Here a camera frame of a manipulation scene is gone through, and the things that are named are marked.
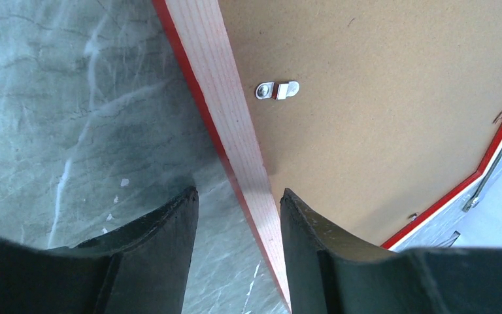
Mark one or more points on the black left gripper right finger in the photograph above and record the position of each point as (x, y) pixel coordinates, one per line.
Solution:
(330, 270)

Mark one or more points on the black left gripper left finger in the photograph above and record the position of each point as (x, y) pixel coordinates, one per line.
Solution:
(140, 267)

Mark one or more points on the brown frame backing board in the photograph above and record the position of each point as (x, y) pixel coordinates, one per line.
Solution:
(396, 106)

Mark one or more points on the red picture frame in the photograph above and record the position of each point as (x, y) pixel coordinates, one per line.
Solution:
(197, 32)

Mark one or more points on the silver open-end wrench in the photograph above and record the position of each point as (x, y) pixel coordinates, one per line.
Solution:
(477, 195)

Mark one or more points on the silver frame retaining clip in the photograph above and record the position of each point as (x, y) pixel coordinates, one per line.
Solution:
(277, 90)

